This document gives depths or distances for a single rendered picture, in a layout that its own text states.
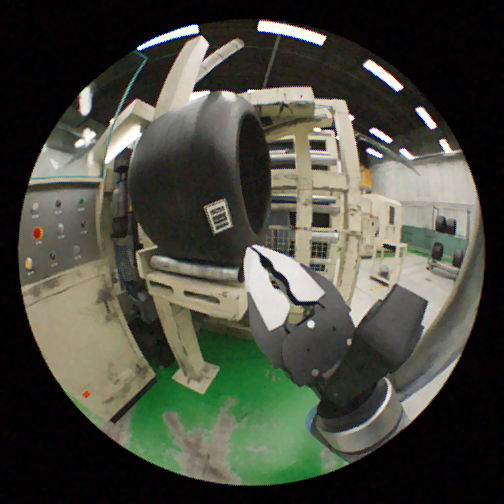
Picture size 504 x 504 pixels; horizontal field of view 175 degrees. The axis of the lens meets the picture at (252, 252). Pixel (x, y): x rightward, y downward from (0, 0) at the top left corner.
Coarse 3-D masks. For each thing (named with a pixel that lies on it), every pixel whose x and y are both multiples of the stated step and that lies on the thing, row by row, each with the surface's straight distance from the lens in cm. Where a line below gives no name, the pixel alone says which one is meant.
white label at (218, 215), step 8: (224, 200) 27; (208, 208) 27; (216, 208) 27; (224, 208) 27; (208, 216) 27; (216, 216) 28; (224, 216) 28; (216, 224) 28; (224, 224) 29; (216, 232) 29
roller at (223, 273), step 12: (156, 264) 54; (168, 264) 49; (180, 264) 46; (192, 264) 43; (204, 264) 41; (216, 264) 39; (228, 264) 39; (204, 276) 41; (216, 276) 39; (228, 276) 37; (240, 276) 36
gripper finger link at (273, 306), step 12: (252, 252) 16; (252, 264) 15; (252, 276) 14; (264, 276) 14; (252, 288) 14; (264, 288) 14; (264, 300) 13; (276, 300) 13; (264, 312) 13; (276, 312) 13; (288, 312) 13; (276, 324) 13
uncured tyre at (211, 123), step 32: (224, 96) 40; (160, 128) 38; (192, 128) 30; (224, 128) 30; (256, 128) 62; (160, 160) 32; (192, 160) 27; (224, 160) 28; (256, 160) 78; (160, 192) 31; (192, 192) 26; (224, 192) 27; (256, 192) 78; (160, 224) 35; (192, 224) 29; (256, 224) 70; (192, 256) 40; (224, 256) 35
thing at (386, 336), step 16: (400, 288) 9; (384, 304) 8; (400, 304) 8; (416, 304) 8; (368, 320) 7; (384, 320) 7; (400, 320) 7; (416, 320) 8; (352, 336) 9; (368, 336) 7; (384, 336) 7; (400, 336) 7; (416, 336) 8; (352, 352) 8; (368, 352) 7; (384, 352) 7; (400, 352) 7; (352, 368) 9; (368, 368) 8; (384, 368) 7; (336, 384) 12; (352, 384) 10; (368, 384) 9; (336, 400) 15
